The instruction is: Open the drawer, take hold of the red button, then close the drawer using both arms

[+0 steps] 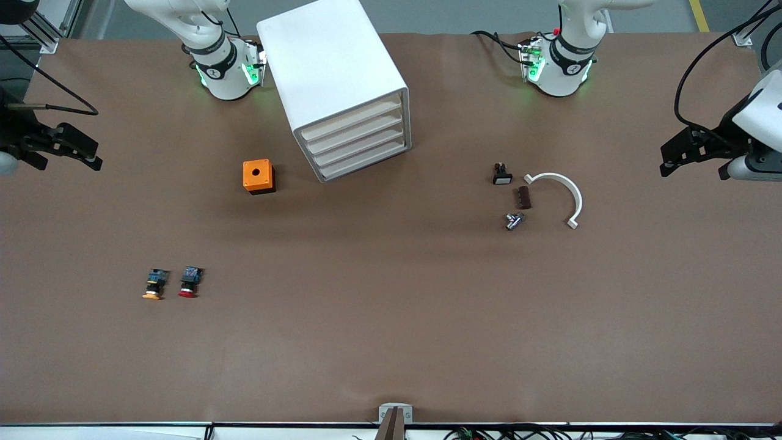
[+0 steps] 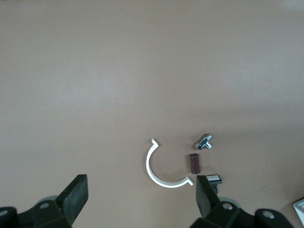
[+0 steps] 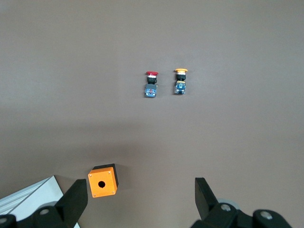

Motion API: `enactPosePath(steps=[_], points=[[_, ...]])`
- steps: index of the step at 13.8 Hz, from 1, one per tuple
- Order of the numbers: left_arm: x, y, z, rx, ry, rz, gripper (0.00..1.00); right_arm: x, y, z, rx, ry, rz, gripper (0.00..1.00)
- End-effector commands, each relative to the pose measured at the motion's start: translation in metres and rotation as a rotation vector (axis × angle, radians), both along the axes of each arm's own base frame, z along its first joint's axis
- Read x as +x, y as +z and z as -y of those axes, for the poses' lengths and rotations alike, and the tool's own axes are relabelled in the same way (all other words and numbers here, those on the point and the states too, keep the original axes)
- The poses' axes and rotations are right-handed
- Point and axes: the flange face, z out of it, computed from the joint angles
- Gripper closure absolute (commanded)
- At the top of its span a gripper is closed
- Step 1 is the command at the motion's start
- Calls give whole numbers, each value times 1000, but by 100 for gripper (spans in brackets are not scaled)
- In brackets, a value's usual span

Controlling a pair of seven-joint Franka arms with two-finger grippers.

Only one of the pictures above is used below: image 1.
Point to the aluminium frame post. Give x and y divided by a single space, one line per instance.
742 39
50 45

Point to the brown terminal block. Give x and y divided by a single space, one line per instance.
523 198

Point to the small silver blue connector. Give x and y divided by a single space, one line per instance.
512 222

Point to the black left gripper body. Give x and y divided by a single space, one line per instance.
719 138

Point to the brown table cover sheet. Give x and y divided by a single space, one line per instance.
391 336

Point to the red capped push button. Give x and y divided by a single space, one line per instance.
190 282

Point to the black white push switch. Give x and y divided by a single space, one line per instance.
502 178

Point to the orange button enclosure box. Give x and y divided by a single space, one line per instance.
250 178

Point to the orange capped push button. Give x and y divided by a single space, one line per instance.
156 284

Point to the white curved plastic bracket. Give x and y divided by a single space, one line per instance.
577 198

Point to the grey metal mounting bracket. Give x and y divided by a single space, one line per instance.
385 412

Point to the white drawer cabinet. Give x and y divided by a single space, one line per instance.
330 61

